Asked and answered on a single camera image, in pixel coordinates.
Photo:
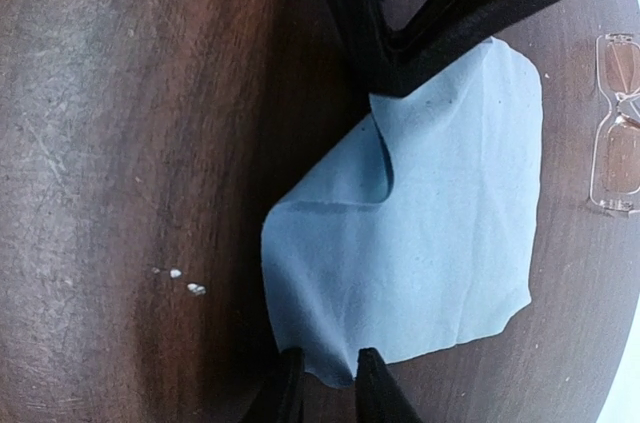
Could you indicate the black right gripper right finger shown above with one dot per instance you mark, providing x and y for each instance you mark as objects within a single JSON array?
[{"x": 379, "y": 399}]

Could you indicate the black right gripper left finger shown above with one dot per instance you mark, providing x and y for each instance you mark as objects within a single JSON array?
[{"x": 280, "y": 399}]

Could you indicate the light blue cloth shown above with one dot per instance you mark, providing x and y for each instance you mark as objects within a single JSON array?
[{"x": 415, "y": 232}]

